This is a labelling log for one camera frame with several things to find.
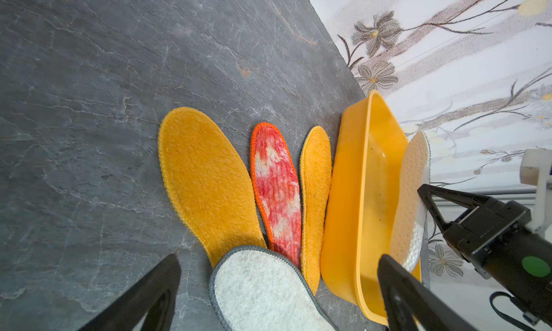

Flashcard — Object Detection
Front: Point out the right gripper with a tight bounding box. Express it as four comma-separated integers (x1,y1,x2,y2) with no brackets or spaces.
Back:
377,184,551,330

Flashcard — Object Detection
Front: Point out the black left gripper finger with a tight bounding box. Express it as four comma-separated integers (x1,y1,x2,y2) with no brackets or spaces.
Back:
81,253,181,330

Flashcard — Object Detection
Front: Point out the grey felt insole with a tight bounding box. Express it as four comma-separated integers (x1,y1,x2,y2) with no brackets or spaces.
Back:
208,246,337,330

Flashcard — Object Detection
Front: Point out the yellow plastic storage box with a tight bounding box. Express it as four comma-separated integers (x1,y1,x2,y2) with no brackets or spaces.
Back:
321,91,411,324

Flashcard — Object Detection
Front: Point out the wide yellow fuzzy insole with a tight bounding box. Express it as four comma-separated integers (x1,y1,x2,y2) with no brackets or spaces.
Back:
158,108,266,266

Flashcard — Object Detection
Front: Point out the narrow yellow fuzzy insole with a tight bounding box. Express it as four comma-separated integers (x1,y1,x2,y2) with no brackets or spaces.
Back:
299,125,332,294

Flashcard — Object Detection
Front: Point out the red white patterned insole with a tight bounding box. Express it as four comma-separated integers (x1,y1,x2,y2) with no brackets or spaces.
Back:
250,123,302,267

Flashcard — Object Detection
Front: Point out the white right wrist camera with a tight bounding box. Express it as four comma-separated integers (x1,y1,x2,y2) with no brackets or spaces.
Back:
520,149,551,238

